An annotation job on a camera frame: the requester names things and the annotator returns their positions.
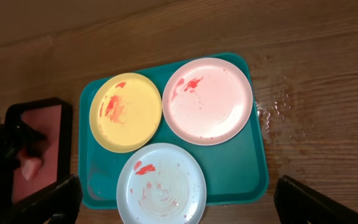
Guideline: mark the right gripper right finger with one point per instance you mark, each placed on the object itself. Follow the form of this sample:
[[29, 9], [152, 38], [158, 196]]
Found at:
[[296, 203]]

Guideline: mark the teal plastic tray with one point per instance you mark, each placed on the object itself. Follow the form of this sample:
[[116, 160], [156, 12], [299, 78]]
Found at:
[[235, 171]]

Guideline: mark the pink sponge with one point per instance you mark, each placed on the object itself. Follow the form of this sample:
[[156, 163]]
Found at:
[[29, 165]]

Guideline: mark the light blue plate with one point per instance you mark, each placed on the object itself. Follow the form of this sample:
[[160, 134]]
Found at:
[[161, 183]]

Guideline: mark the white pink plate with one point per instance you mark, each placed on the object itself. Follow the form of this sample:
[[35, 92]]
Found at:
[[207, 101]]

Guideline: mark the black tray with pink water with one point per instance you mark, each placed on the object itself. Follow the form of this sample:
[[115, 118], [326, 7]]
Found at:
[[52, 117]]

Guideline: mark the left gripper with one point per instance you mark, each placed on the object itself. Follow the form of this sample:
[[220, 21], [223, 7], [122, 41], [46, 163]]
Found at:
[[16, 135]]

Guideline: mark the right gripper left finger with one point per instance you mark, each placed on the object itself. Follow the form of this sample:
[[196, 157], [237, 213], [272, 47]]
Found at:
[[57, 203]]

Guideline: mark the yellow-green plate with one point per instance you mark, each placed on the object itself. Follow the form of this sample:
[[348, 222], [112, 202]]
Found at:
[[125, 112]]

